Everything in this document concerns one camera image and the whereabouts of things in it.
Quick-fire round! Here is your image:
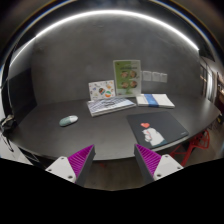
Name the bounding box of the blue striped folded cloth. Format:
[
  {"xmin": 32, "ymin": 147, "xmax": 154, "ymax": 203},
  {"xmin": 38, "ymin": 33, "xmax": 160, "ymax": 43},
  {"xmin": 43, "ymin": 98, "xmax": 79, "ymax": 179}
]
[{"xmin": 87, "ymin": 97, "xmax": 136, "ymax": 117}]

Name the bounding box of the white wall switch panel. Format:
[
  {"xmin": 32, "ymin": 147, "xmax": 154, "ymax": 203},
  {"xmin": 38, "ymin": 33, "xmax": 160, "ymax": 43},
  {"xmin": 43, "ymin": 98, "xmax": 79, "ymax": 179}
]
[{"xmin": 142, "ymin": 71, "xmax": 168, "ymax": 83}]

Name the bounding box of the green menu stand sign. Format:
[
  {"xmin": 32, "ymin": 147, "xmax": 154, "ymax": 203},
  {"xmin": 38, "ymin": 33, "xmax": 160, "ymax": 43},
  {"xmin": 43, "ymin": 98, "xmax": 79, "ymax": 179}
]
[{"xmin": 113, "ymin": 60, "xmax": 142, "ymax": 97}]

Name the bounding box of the green and white computer mouse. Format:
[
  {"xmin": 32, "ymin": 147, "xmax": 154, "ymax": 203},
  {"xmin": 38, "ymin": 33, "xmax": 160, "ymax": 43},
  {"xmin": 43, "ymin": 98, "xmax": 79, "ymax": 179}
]
[{"xmin": 59, "ymin": 115, "xmax": 78, "ymax": 127}]

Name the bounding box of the white and blue book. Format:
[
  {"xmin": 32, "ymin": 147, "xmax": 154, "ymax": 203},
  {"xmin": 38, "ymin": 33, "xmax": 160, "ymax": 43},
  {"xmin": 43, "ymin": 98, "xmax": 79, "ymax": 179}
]
[{"xmin": 136, "ymin": 94, "xmax": 175, "ymax": 108}]

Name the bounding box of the dark illustrated mouse pad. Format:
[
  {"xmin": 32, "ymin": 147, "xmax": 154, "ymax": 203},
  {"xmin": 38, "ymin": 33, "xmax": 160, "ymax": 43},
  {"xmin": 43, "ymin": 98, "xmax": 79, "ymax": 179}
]
[{"xmin": 127, "ymin": 112, "xmax": 189, "ymax": 149}]

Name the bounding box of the small white sticker card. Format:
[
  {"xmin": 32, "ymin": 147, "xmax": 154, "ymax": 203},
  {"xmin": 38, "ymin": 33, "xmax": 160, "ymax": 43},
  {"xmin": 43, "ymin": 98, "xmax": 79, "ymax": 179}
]
[{"xmin": 88, "ymin": 80, "xmax": 115, "ymax": 101}]

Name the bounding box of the LED light strip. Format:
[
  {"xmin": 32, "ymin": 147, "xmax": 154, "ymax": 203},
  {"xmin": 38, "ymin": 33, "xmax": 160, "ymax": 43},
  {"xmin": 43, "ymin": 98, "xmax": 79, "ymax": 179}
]
[{"xmin": 9, "ymin": 9, "xmax": 200, "ymax": 68}]

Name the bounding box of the red metal chair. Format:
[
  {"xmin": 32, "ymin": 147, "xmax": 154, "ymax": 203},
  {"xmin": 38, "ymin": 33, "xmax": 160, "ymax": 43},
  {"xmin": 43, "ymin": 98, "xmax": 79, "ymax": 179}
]
[{"xmin": 170, "ymin": 130, "xmax": 210, "ymax": 166}]

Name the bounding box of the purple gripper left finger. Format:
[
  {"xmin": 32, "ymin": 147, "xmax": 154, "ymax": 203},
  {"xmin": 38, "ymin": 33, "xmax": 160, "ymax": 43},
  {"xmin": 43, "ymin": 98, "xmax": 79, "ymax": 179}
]
[{"xmin": 46, "ymin": 145, "xmax": 95, "ymax": 187}]

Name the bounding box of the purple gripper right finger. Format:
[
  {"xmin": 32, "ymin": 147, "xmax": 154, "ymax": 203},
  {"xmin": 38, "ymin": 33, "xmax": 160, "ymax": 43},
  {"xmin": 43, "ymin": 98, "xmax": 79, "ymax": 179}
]
[{"xmin": 134, "ymin": 144, "xmax": 183, "ymax": 184}]

